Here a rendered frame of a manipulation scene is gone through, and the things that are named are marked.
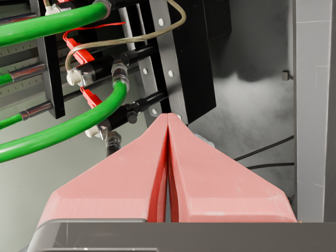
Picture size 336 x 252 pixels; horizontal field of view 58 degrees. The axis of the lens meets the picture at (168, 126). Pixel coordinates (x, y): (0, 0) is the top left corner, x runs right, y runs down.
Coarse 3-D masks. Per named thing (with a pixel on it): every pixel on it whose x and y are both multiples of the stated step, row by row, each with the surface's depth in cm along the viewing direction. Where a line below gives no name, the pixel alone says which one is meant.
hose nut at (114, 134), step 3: (108, 132) 40; (111, 132) 40; (114, 132) 40; (108, 135) 39; (111, 135) 39; (114, 135) 39; (117, 135) 40; (120, 135) 41; (105, 138) 40; (108, 138) 39; (120, 138) 40; (105, 141) 39; (120, 141) 40; (105, 144) 39
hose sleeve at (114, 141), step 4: (108, 140) 38; (112, 140) 38; (116, 140) 38; (108, 144) 37; (112, 144) 37; (116, 144) 37; (108, 148) 36; (112, 148) 36; (116, 148) 36; (120, 148) 38; (108, 152) 36; (112, 152) 35
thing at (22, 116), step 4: (20, 112) 56; (24, 112) 56; (12, 116) 55; (16, 116) 55; (20, 116) 56; (24, 116) 56; (4, 120) 54; (8, 120) 54; (12, 120) 55; (16, 120) 55; (20, 120) 56; (0, 124) 53; (4, 124) 54; (8, 124) 54; (0, 128) 53
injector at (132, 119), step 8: (152, 96) 50; (160, 96) 51; (128, 104) 47; (136, 104) 48; (144, 104) 49; (152, 104) 50; (120, 112) 46; (128, 112) 46; (136, 112) 47; (104, 120) 44; (112, 120) 45; (120, 120) 46; (128, 120) 45; (136, 120) 45; (112, 128) 45; (96, 136) 45
